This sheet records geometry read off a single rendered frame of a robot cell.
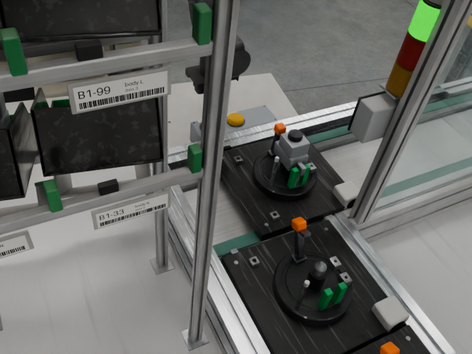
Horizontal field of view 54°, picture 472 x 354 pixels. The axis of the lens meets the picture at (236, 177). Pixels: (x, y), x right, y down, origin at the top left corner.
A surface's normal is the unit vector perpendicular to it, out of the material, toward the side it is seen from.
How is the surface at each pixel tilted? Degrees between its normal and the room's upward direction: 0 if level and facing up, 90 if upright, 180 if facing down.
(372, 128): 90
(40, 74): 90
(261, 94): 0
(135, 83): 90
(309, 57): 0
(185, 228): 0
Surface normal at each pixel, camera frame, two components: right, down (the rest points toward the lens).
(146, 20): 0.30, 0.36
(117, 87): 0.44, 0.68
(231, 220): 0.11, -0.69
